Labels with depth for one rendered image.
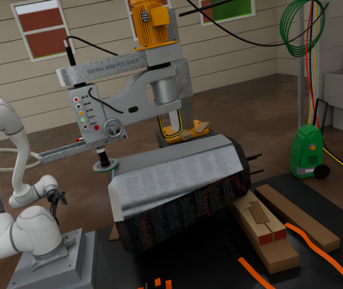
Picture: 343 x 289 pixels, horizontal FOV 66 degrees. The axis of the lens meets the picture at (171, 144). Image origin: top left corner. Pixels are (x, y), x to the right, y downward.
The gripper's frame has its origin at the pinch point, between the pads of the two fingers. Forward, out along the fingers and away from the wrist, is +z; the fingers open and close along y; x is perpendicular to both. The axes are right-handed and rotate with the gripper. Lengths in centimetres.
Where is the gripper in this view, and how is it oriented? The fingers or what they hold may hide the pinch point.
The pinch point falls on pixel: (60, 213)
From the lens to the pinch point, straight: 168.1
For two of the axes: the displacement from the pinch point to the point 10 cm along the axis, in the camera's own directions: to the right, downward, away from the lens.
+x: 7.3, 2.3, 6.4
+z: 5.5, 3.7, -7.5
